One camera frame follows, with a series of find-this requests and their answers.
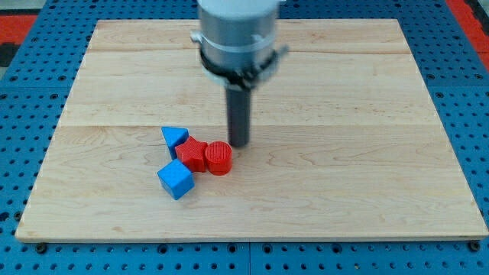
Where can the blue cube block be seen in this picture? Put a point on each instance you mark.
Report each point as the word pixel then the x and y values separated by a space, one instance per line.
pixel 176 179

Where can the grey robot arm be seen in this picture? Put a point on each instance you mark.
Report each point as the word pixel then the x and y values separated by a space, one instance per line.
pixel 236 41

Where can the red cylinder block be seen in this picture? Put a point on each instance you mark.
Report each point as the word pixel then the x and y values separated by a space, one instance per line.
pixel 218 155

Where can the wooden board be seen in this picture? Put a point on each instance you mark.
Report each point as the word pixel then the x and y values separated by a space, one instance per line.
pixel 346 144

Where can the blue triangle block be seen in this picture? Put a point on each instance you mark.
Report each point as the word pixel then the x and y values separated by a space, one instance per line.
pixel 173 137

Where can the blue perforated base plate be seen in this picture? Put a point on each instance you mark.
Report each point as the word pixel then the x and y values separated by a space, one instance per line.
pixel 38 80

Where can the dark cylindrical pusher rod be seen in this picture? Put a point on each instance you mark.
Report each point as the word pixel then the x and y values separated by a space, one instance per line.
pixel 238 111

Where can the red star block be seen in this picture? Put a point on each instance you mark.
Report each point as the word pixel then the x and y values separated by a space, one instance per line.
pixel 192 154

